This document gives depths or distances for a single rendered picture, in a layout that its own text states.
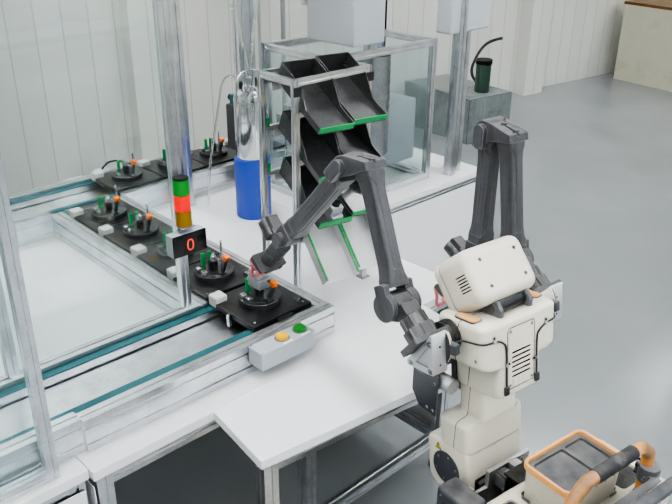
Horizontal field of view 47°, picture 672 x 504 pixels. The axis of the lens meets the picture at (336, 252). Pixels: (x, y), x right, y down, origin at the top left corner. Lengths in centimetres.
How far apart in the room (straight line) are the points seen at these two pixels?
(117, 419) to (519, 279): 112
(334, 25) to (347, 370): 170
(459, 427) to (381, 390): 29
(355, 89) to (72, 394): 133
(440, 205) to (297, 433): 204
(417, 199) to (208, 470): 158
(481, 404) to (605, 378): 203
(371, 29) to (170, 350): 177
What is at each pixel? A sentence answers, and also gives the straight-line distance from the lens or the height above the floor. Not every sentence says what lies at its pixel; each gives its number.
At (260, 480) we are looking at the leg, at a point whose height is 75.
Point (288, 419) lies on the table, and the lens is 224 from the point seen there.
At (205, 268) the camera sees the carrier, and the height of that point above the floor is 99.
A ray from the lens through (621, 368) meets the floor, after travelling 424.
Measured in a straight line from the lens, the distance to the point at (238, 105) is 332.
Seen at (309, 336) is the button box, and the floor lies 95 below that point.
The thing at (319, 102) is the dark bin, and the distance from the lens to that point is 257.
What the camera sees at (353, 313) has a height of 86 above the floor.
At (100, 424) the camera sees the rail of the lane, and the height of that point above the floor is 93.
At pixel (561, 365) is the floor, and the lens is 417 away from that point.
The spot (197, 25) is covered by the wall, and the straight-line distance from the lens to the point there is 677.
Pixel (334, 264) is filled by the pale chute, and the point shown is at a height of 103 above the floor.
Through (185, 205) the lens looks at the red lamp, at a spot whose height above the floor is 133.
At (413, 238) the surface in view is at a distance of 387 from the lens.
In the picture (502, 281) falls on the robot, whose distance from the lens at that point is 200.
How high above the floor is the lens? 223
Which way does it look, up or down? 26 degrees down
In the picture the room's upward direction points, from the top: 1 degrees clockwise
